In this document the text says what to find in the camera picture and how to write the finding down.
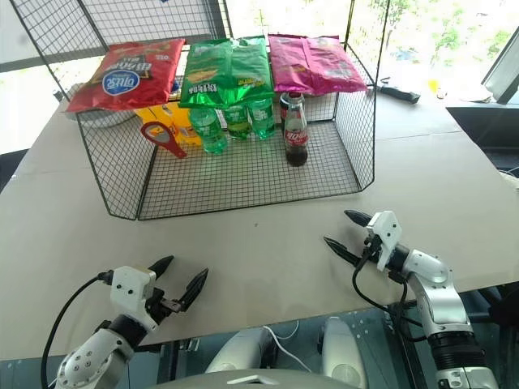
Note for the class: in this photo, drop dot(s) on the small yellow orange object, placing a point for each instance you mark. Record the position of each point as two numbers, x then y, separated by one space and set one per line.
434 86

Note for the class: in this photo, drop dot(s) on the black hand tool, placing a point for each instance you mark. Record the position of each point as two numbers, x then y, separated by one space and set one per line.
399 93

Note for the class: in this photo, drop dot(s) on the glass cola bottle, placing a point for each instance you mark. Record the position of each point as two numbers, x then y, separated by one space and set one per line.
296 138
284 111

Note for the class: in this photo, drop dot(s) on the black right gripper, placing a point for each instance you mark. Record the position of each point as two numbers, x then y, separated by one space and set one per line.
372 249

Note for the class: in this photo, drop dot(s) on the yellow carton box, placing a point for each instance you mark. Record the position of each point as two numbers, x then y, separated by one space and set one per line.
184 121

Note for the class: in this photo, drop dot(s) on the red bottle opener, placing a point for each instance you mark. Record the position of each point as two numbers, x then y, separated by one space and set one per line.
168 144

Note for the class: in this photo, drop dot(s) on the green chip bag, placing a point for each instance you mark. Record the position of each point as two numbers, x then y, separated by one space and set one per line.
202 77
249 69

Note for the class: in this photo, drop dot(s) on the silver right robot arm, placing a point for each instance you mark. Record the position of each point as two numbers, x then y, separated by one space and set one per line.
442 308

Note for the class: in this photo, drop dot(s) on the white rounded robot leg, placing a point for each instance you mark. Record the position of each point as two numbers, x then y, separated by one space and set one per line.
243 350
342 352

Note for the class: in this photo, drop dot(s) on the magenta chip bag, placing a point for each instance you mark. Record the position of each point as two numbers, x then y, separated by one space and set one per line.
286 65
332 65

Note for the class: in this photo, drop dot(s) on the green plastic soda bottle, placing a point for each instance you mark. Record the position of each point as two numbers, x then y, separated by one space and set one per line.
211 131
262 119
237 121

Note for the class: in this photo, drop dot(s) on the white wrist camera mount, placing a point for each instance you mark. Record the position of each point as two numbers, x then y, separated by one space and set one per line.
131 291
387 239

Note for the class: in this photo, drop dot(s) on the grey robot torso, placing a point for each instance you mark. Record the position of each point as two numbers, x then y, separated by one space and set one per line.
251 381

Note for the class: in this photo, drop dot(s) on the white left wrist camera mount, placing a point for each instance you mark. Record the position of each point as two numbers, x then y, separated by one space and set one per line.
131 291

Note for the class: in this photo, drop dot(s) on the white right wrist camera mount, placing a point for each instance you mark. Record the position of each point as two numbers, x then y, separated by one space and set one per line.
387 239

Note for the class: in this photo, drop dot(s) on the red chip bag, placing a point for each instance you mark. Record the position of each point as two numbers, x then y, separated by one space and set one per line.
129 77

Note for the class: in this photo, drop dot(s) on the dark side table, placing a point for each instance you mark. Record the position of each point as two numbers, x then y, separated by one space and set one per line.
490 129

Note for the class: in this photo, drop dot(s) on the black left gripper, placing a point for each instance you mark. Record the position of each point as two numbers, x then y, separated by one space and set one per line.
160 306

